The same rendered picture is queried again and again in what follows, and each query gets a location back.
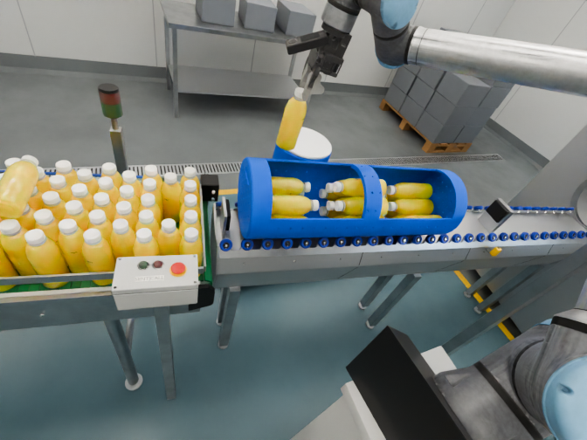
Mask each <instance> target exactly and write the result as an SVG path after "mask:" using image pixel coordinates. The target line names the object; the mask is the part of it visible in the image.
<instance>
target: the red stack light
mask: <svg viewBox="0 0 587 440"><path fill-rule="evenodd" d="M98 92H99V96H100V102H101V103H103V104H105V105H109V106H114V105H118V104H120V103H121V96H120V90H119V92H117V93H113V94H107V93H102V92H100V91H99V90H98Z"/></svg>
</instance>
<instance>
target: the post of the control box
mask: <svg viewBox="0 0 587 440"><path fill-rule="evenodd" d="M154 314H155V324H156V331H157V336H158V342H159V348H160V354H161V360H162V371H163V377H164V383H165V388H166V395H167V400H170V399H175V398H176V382H175V370H174V359H173V347H172V336H171V325H170V313H169V306H158V307H154Z"/></svg>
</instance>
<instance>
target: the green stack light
mask: <svg viewBox="0 0 587 440"><path fill-rule="evenodd" d="M100 104H101V109H102V113H103V115H104V116H106V117H108V118H111V119H116V118H120V117H121V116H122V115H123V112H122V106H121V103H120V104H118V105H114V106H109V105H105V104H103V103H100Z"/></svg>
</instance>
